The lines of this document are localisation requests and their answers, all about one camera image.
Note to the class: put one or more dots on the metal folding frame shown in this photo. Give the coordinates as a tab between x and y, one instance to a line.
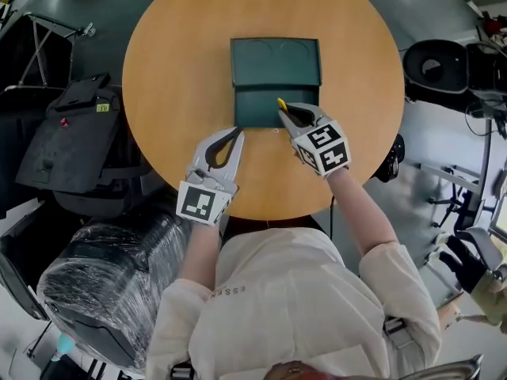
43	50

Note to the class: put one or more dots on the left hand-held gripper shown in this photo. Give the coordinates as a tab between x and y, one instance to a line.
204	202

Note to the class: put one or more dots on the dark green box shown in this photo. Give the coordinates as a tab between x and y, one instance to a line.
273	65

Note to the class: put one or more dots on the plastic-wrapped black suitcase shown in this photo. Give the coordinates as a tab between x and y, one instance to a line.
115	267

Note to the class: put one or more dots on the black office chair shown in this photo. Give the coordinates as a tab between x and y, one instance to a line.
439	67

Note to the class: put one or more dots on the person's left forearm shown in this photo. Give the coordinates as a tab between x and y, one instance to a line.
204	251

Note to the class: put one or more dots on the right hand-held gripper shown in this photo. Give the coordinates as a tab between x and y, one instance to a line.
322	147

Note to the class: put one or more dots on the black backpack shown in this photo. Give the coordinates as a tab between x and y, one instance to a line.
75	141

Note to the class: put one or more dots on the person's white shirt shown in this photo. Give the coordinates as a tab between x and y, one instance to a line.
293	303

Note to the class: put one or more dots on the black round device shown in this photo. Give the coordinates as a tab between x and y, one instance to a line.
390	160

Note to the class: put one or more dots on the grey desk chair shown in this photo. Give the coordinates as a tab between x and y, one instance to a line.
463	196

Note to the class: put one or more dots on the person's right forearm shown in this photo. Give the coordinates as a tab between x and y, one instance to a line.
360	212

